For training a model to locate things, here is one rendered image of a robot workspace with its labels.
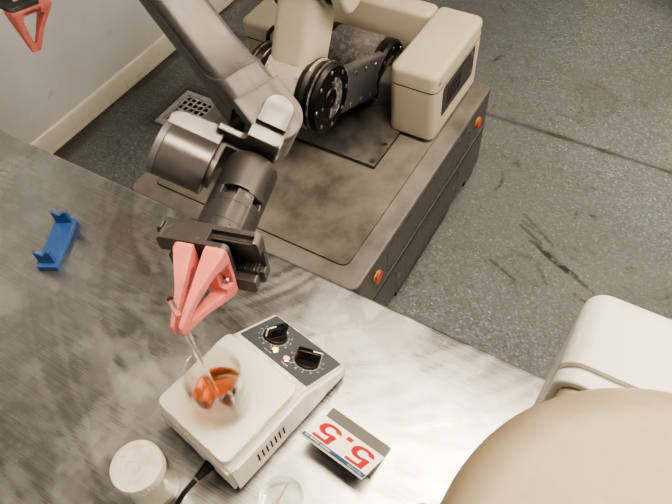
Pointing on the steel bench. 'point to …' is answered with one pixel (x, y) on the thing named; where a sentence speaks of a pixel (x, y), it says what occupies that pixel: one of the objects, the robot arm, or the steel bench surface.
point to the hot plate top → (264, 394)
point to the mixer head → (587, 421)
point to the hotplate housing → (260, 449)
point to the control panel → (290, 351)
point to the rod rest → (58, 239)
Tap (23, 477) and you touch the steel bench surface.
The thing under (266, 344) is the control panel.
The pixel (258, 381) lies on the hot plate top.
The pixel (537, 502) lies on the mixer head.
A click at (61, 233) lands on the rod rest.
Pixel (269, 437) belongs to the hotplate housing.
